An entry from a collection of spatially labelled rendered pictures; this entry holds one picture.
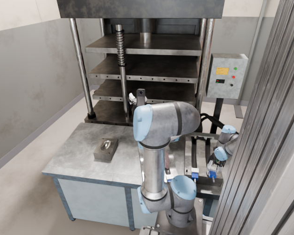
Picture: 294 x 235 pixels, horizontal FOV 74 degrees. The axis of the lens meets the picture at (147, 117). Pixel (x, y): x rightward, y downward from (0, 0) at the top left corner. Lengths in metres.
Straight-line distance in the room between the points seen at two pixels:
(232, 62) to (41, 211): 2.46
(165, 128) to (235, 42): 3.39
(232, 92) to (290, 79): 1.77
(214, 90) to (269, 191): 1.75
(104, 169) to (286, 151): 1.46
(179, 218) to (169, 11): 1.39
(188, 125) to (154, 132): 0.11
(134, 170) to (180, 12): 1.26
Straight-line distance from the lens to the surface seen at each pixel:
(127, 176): 1.58
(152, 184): 0.82
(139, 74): 1.98
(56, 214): 2.53
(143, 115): 0.60
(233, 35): 3.88
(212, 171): 1.47
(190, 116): 0.64
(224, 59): 1.96
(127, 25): 2.70
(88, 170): 1.68
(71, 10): 1.92
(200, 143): 1.68
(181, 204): 0.95
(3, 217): 2.78
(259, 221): 0.40
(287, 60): 0.36
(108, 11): 1.79
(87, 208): 2.11
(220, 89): 2.06
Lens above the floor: 2.00
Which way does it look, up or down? 33 degrees down
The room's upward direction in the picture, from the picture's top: 1 degrees counter-clockwise
